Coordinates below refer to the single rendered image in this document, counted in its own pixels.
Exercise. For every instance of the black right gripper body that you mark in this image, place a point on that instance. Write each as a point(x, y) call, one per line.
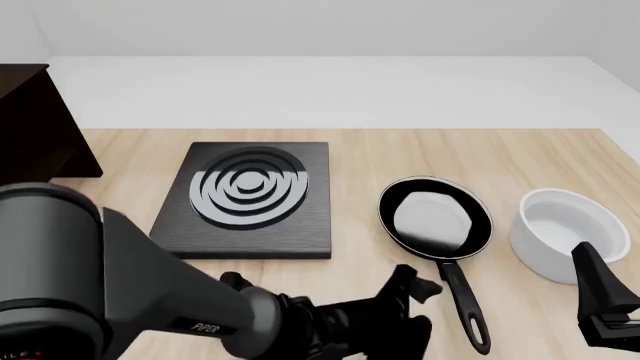
point(612, 332)

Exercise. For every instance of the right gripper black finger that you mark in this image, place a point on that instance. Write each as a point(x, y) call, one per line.
point(597, 281)

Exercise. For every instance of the white round pot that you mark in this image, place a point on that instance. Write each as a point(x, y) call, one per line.
point(535, 255)

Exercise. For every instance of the dark wooden cabinet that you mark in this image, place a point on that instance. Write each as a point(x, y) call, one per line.
point(35, 131)

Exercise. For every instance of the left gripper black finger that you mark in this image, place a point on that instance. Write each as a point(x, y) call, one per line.
point(426, 290)
point(419, 337)

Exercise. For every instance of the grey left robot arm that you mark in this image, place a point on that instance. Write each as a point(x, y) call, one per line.
point(150, 281)

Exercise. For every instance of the black frying pan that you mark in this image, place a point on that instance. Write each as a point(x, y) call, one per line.
point(465, 300)

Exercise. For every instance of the flat black stove plate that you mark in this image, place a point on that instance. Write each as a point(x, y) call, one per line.
point(175, 232)

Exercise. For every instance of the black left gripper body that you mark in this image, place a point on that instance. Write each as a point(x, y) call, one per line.
point(397, 292)

